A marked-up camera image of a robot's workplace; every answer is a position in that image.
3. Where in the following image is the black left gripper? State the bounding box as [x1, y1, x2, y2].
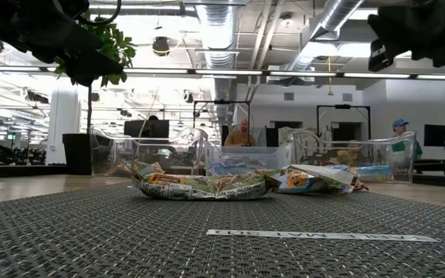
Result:
[0, 0, 125, 87]

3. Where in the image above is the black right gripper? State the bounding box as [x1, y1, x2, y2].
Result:
[368, 0, 445, 73]

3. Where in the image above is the orange Chewy granola bar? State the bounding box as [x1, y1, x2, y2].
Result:
[105, 164, 131, 178]
[124, 159, 166, 179]
[131, 169, 282, 202]
[272, 164, 361, 194]

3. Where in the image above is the blue oatmeal raisin granola bar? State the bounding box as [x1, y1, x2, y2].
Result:
[208, 164, 264, 177]
[216, 156, 268, 169]

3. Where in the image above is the green leafy indoor tree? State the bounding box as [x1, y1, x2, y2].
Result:
[54, 15, 138, 135]

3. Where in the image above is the white round column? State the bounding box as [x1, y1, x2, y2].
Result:
[46, 90, 82, 166]

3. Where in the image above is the black round ceiling pendant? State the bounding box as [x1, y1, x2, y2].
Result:
[151, 36, 171, 58]

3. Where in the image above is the black monitor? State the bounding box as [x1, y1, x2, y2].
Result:
[423, 124, 445, 147]
[124, 119, 171, 139]

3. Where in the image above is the black square planter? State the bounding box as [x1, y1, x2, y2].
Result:
[62, 133, 93, 177]

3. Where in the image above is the large clear plastic bin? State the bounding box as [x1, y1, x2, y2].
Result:
[90, 126, 209, 179]
[290, 130, 417, 185]

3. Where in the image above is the linear ceiling light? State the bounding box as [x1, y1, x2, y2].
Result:
[0, 65, 445, 81]

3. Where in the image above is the small clear plastic bin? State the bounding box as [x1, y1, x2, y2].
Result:
[202, 141, 295, 178]

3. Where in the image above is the grey woven table mat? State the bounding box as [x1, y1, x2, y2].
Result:
[0, 178, 445, 278]

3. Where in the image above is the white printed mat label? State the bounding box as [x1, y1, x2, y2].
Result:
[206, 229, 441, 243]

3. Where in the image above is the black metal frame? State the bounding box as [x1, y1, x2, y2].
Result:
[316, 103, 372, 141]

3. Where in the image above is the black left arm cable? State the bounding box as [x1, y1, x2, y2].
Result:
[77, 0, 123, 27]

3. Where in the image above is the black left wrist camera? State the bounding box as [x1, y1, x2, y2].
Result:
[50, 0, 92, 20]

